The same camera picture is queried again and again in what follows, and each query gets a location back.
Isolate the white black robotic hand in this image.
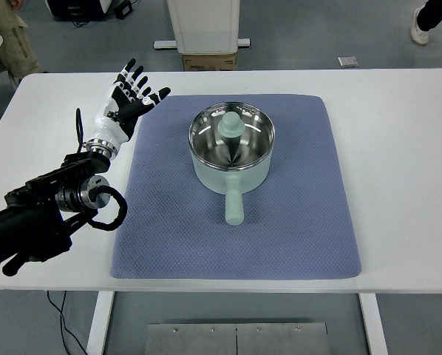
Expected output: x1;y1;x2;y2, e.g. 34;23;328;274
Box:
86;58;171;160

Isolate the green pot with glass lid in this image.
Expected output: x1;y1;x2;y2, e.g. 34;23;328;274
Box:
188;102;276;226

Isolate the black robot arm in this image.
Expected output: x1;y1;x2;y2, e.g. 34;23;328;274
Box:
0;149;128;277

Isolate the cardboard box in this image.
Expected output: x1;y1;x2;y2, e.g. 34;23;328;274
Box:
182;53;237;72

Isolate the person in beige clothes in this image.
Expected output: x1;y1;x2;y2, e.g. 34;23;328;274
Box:
0;0;44;80

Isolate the left white table leg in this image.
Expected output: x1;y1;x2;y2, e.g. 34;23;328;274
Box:
86;291;115;355

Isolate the white table leg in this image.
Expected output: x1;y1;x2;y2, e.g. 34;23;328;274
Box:
358;293;389;355
86;291;115;355

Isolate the blue quilted mat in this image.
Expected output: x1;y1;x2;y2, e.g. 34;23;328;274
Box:
111;94;361;280

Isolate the metal floor plate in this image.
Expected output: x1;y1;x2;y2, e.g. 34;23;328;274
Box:
146;322;331;354

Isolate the small grey floor plate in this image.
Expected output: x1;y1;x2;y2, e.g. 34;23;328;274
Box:
337;56;359;68

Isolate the person leg white shoe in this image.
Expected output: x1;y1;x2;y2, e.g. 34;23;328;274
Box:
410;0;442;46

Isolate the right white table leg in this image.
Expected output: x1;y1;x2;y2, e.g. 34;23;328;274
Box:
358;293;389;355

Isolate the white pedestal column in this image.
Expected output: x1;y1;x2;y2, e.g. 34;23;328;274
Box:
153;0;251;55

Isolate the black floor cable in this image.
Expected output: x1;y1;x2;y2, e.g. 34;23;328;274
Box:
46;290;89;355

